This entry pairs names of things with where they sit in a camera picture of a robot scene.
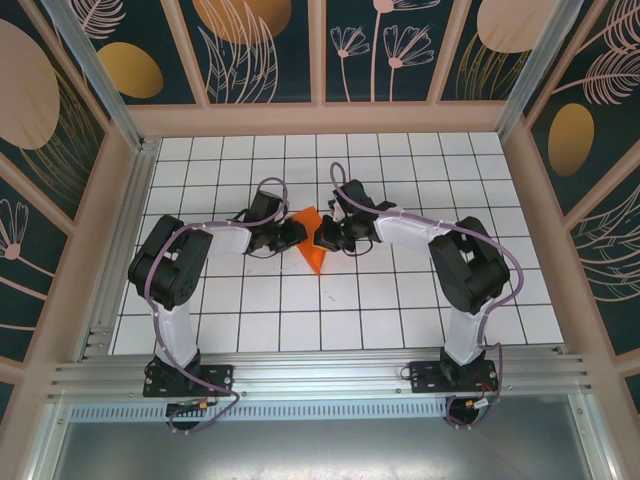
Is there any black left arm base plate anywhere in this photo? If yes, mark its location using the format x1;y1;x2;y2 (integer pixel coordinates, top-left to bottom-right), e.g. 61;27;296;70
143;363;236;399

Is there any aluminium frame post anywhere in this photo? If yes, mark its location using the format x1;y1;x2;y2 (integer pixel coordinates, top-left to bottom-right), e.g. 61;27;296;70
494;0;576;139
39;0;147;151

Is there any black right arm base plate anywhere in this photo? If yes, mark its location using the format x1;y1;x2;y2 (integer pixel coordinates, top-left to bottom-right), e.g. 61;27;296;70
408;359;499;395

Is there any aluminium mounting rail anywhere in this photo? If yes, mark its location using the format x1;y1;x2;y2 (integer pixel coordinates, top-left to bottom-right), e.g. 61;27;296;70
46;347;599;404

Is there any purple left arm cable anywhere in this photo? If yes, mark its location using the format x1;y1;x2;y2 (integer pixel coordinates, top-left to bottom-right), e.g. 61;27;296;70
144;176;292;435

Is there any orange square paper sheet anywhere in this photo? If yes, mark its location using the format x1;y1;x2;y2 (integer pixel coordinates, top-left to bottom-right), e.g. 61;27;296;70
289;205;334;276

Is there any grey metal sheet shelf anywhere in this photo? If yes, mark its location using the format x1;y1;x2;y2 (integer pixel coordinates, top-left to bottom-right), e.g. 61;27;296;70
27;392;619;480

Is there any slotted grey cable duct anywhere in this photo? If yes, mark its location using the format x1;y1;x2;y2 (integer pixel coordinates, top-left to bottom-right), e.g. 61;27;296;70
68;403;454;422

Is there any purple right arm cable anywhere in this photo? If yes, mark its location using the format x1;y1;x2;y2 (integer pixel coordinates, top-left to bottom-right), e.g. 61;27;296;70
330;161;526;432

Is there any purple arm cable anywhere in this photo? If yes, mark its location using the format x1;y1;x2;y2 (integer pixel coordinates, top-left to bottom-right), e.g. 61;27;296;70
144;176;292;435
330;161;526;432

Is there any aluminium side rail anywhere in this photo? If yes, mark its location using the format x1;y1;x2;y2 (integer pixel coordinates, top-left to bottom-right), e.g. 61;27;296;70
74;138;162;362

